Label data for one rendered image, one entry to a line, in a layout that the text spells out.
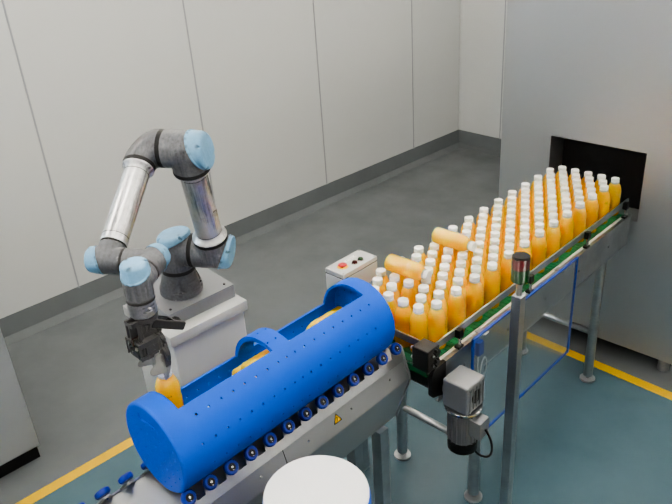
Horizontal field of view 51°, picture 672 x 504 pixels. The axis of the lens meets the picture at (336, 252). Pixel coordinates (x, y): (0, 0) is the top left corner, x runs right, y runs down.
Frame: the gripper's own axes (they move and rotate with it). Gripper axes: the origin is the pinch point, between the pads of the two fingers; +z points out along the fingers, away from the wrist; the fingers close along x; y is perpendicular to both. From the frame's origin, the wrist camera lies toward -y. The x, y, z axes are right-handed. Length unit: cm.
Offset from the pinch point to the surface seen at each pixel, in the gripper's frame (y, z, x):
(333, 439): -44, 44, 20
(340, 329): -54, 7, 16
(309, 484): -12, 23, 44
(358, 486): -20, 23, 54
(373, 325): -67, 11, 19
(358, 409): -57, 40, 19
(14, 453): 8, 116, -148
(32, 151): -85, 16, -272
